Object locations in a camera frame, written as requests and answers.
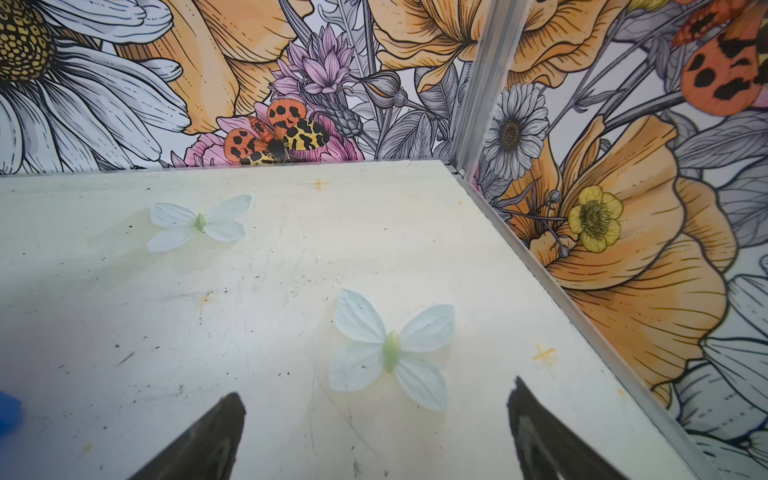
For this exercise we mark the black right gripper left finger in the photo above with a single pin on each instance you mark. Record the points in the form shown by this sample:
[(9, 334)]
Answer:
[(206, 450)]

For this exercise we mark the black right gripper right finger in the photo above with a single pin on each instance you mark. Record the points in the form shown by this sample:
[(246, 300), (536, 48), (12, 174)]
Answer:
[(546, 448)]

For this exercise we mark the blue plastic bin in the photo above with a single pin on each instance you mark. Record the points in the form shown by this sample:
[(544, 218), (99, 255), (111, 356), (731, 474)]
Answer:
[(11, 413)]

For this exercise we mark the aluminium corner post right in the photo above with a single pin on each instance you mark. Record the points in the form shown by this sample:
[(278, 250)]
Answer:
[(503, 28)]

